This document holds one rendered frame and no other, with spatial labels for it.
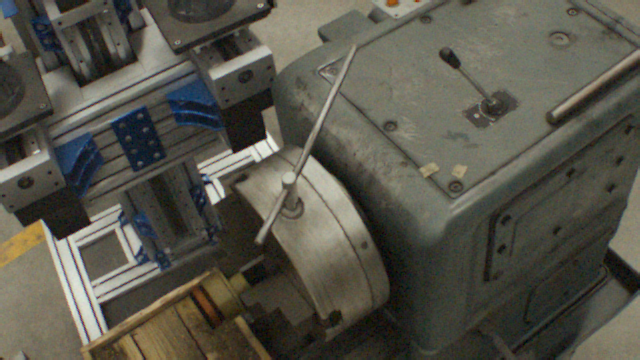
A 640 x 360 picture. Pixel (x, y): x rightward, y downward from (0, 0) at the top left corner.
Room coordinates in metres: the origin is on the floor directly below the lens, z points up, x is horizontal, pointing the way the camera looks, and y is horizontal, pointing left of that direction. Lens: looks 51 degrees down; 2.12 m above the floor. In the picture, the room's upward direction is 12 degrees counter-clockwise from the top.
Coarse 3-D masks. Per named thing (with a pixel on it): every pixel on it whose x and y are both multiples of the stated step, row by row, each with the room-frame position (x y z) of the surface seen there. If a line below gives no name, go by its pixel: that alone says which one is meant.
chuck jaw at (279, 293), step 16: (256, 288) 0.62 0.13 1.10; (272, 288) 0.62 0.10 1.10; (288, 288) 0.61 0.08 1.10; (256, 304) 0.60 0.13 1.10; (272, 304) 0.59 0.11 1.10; (288, 304) 0.58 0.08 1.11; (304, 304) 0.57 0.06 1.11; (272, 320) 0.57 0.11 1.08; (288, 320) 0.56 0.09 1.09; (304, 320) 0.55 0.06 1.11; (320, 320) 0.55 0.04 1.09; (336, 320) 0.55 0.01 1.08
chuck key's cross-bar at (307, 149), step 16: (352, 48) 0.84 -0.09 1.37; (336, 80) 0.79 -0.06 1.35; (336, 96) 0.78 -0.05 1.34; (320, 112) 0.75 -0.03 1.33; (320, 128) 0.73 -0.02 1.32; (304, 160) 0.69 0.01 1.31; (288, 192) 0.65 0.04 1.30; (272, 208) 0.62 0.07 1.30; (272, 224) 0.60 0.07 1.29; (256, 240) 0.58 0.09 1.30
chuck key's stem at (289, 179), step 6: (282, 174) 0.66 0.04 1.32; (288, 174) 0.66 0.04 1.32; (294, 174) 0.66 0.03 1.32; (282, 180) 0.65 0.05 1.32; (288, 180) 0.65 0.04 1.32; (294, 180) 0.65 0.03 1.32; (282, 186) 0.66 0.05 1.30; (288, 186) 0.65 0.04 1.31; (294, 186) 0.65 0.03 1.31; (294, 192) 0.65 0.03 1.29; (288, 198) 0.65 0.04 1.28; (294, 198) 0.65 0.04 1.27; (288, 204) 0.66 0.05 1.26; (294, 204) 0.66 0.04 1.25; (288, 210) 0.67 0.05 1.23; (294, 210) 0.66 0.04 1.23
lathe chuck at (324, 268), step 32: (224, 192) 0.81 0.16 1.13; (256, 192) 0.71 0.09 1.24; (256, 224) 0.70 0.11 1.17; (288, 224) 0.64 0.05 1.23; (320, 224) 0.64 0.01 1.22; (288, 256) 0.60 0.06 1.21; (320, 256) 0.60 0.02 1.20; (352, 256) 0.60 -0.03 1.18; (320, 288) 0.56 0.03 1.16; (352, 288) 0.57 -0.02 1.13; (352, 320) 0.56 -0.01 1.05
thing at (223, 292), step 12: (216, 276) 0.65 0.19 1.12; (228, 276) 0.65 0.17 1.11; (240, 276) 0.65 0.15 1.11; (192, 288) 0.65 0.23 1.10; (204, 288) 0.64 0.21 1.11; (216, 288) 0.63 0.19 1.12; (228, 288) 0.62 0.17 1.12; (240, 288) 0.63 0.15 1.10; (192, 300) 0.64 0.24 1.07; (204, 300) 0.61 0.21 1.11; (216, 300) 0.61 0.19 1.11; (228, 300) 0.61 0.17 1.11; (240, 300) 0.61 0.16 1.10; (204, 312) 0.60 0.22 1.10; (216, 312) 0.60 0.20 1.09; (228, 312) 0.60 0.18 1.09; (240, 312) 0.60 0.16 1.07; (216, 324) 0.59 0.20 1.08
